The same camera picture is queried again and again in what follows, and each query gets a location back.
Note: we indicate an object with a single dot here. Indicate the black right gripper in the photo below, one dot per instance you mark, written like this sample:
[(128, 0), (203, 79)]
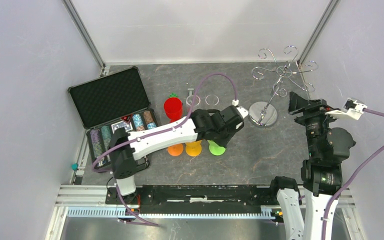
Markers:
[(313, 108)]

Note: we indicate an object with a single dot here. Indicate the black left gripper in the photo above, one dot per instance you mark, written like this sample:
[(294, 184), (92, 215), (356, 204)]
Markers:
[(223, 142)]

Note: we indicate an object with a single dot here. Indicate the green plastic wine glass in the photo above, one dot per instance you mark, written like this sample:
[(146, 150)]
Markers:
[(215, 149)]

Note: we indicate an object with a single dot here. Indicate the clear wine glass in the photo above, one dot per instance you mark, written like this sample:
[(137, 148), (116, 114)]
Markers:
[(192, 102), (212, 100)]

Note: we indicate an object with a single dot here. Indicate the yellow plastic wine glass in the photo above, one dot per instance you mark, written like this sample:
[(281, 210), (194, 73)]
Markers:
[(194, 148)]

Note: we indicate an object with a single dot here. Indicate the red plastic wine glass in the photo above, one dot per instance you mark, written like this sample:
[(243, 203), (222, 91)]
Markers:
[(173, 108)]

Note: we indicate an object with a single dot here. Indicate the orange plastic wine glass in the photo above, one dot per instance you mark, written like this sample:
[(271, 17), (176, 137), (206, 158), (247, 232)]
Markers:
[(175, 150)]

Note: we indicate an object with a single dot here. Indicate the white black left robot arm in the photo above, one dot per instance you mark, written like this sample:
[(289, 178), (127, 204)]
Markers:
[(126, 149)]

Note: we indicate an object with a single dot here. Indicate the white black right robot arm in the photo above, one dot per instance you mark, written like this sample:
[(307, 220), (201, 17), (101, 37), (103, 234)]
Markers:
[(321, 173)]

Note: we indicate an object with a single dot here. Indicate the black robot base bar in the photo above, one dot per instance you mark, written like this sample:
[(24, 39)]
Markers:
[(203, 199)]

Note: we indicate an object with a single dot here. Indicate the grey toy column piece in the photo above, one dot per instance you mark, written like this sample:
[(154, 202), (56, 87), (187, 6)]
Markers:
[(191, 91)]

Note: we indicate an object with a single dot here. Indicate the green toy brick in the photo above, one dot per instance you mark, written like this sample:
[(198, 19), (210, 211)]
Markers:
[(173, 95)]

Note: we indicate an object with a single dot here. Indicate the orange poker chip row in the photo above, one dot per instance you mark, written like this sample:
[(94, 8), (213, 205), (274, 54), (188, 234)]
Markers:
[(149, 120)]

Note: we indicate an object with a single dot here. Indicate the blue poker chip row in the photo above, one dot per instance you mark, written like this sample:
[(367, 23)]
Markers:
[(138, 122)]

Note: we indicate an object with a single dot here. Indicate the playing card deck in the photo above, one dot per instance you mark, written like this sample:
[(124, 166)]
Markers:
[(127, 126)]

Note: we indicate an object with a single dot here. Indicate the triangular red dice holder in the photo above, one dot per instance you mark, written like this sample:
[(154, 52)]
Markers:
[(126, 118)]

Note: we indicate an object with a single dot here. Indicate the black poker chip case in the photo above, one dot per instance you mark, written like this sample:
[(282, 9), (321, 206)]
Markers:
[(103, 101)]

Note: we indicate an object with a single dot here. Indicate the teal poker chip row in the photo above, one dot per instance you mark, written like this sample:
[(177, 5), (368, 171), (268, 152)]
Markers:
[(106, 136)]

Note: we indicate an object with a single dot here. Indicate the purple poker chip row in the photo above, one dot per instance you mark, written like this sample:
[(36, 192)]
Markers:
[(97, 147)]

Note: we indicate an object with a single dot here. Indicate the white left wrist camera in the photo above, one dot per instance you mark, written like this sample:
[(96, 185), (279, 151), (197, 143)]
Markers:
[(243, 112)]

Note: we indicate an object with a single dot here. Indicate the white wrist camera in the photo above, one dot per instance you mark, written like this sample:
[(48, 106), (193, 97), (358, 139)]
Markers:
[(243, 112), (353, 109)]

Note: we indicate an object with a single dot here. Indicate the chrome wire glass rack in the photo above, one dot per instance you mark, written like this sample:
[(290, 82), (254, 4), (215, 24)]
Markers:
[(262, 113)]

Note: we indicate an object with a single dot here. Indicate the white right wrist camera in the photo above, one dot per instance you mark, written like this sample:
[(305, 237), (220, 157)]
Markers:
[(353, 109)]

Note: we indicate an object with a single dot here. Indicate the aluminium frame rail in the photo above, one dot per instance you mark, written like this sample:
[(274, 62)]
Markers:
[(81, 27)]

